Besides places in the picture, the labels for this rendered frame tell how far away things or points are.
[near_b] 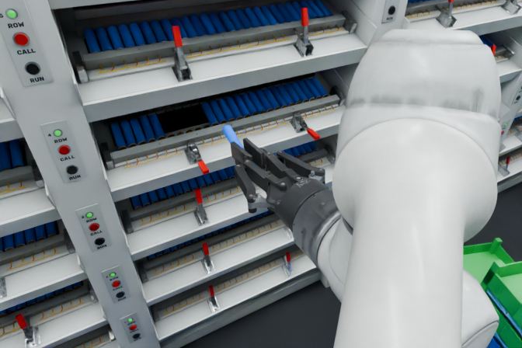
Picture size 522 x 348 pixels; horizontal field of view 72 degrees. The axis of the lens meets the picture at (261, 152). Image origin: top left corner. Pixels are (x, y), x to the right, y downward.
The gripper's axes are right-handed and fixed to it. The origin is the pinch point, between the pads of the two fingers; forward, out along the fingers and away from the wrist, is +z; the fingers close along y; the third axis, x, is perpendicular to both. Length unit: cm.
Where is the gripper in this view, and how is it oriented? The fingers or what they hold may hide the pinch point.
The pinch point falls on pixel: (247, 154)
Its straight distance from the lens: 62.1
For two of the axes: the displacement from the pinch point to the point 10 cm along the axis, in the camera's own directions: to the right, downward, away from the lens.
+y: -8.8, 2.8, -3.9
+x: 0.7, 8.8, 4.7
